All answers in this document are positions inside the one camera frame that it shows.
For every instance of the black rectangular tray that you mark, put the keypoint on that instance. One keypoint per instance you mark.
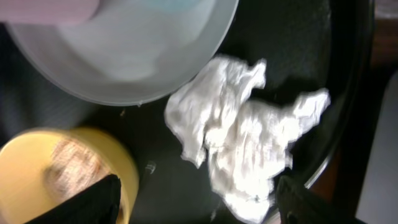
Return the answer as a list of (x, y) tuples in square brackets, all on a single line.
[(378, 200)]

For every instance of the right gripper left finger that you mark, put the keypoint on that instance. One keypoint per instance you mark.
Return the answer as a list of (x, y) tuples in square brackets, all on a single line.
[(98, 204)]

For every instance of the blue cup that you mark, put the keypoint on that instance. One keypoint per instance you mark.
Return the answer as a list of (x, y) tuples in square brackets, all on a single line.
[(172, 5)]

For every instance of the grey plate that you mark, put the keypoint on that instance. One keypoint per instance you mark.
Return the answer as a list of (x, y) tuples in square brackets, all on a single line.
[(129, 53)]

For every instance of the yellow bowl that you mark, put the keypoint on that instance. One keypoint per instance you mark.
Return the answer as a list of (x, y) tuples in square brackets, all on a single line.
[(25, 157)]

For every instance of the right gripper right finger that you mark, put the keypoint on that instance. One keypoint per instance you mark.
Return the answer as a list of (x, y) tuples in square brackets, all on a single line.
[(298, 205)]

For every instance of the white napkin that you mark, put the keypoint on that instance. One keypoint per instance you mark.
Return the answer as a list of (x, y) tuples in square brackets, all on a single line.
[(243, 141)]

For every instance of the food scraps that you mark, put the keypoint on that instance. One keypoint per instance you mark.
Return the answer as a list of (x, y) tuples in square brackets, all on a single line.
[(74, 167)]

